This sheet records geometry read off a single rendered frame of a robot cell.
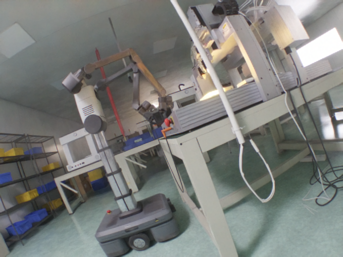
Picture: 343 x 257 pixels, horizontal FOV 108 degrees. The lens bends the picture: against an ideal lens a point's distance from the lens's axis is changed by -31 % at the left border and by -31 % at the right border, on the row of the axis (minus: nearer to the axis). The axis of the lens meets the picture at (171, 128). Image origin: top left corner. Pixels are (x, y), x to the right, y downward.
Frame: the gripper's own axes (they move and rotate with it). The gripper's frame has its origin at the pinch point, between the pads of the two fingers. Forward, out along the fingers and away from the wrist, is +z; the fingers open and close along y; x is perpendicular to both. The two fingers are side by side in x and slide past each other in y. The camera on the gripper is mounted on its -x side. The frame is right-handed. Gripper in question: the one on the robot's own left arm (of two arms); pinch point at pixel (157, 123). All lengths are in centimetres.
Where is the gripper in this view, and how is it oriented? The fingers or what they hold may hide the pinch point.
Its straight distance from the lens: 158.6
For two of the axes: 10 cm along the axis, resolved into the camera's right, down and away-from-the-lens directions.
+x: -6.2, 7.7, -1.4
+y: -1.4, 0.7, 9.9
